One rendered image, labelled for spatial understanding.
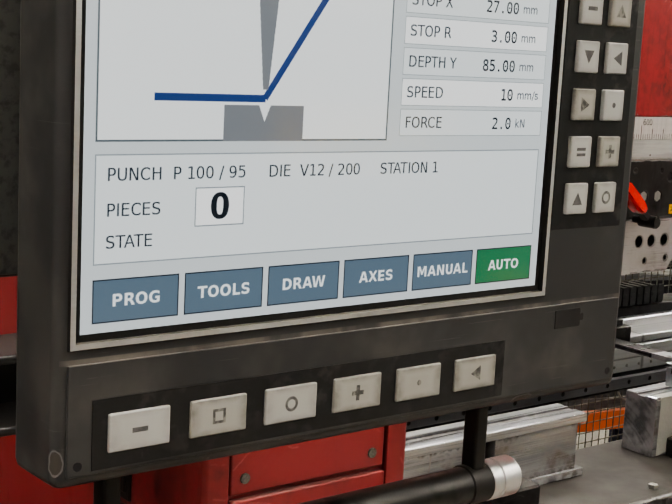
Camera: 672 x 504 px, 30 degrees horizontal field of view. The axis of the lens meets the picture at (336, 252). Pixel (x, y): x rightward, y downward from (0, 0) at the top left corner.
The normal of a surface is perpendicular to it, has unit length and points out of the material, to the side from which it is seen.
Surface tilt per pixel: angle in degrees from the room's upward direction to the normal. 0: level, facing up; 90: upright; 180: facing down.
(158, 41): 90
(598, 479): 0
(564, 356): 90
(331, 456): 90
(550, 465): 90
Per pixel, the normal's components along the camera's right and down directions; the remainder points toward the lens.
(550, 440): 0.62, 0.15
